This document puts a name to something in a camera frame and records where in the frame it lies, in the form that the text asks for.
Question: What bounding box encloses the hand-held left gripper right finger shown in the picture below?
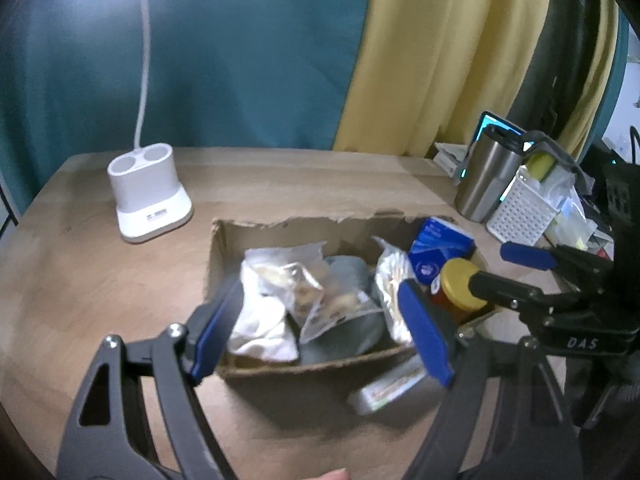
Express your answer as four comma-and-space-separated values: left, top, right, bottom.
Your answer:
398, 280, 583, 480

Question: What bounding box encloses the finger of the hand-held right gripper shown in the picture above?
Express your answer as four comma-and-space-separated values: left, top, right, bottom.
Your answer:
500, 241, 615, 286
468, 271, 546, 311

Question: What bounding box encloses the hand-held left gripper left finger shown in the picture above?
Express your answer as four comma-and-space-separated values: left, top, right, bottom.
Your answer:
56, 277, 243, 480

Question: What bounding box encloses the jar with yellow lid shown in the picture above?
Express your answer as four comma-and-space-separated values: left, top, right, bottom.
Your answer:
429, 258, 490, 325

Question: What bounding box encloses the clear bag of cotton swabs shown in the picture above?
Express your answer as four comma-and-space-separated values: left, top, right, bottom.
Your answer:
372, 236, 420, 347

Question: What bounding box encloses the small green white carton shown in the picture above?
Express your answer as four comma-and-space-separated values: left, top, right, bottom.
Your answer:
347, 355, 442, 417

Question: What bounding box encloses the grey and white sock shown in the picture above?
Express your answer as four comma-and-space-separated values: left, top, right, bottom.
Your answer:
227, 255, 387, 367

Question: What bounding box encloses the blue tissue packet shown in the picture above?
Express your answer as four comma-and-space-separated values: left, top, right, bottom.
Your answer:
407, 217, 477, 287

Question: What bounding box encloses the clear snack bag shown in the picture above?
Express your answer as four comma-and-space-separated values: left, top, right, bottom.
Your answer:
244, 242, 382, 345

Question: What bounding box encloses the cardboard box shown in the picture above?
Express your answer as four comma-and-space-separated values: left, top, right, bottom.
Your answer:
206, 214, 504, 380

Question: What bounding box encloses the white perforated basket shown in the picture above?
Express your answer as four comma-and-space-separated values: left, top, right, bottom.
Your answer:
486, 165, 562, 247

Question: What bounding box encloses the yellow notepad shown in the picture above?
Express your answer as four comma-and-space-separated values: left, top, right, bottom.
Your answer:
567, 230, 601, 252

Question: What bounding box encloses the white plastic bag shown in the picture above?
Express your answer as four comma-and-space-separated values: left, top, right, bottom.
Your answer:
542, 167, 598, 248

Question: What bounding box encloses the stainless steel tumbler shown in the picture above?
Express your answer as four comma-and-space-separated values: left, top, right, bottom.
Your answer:
453, 125, 527, 224

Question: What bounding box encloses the yellow sponge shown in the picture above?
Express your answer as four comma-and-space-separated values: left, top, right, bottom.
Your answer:
527, 152, 557, 183

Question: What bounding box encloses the black device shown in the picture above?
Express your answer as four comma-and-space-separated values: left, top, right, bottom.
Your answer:
601, 159, 640, 263

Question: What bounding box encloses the small white box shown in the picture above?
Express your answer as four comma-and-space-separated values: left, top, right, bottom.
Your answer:
433, 142, 472, 177

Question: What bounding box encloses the lit screen device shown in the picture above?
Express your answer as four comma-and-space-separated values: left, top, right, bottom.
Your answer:
457, 111, 525, 181

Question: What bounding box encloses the white desk lamp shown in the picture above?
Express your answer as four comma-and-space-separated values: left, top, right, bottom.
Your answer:
61, 0, 247, 244

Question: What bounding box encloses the yellow curtain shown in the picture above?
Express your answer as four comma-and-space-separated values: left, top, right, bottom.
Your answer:
331, 0, 555, 159

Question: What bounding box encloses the dark grey curtain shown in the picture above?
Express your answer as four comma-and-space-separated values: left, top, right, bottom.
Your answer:
505, 0, 622, 158

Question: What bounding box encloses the teal curtain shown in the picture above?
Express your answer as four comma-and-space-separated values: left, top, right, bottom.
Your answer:
0, 0, 377, 213

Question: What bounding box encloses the dark grey strap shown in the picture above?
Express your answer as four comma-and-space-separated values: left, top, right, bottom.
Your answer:
522, 131, 593, 188

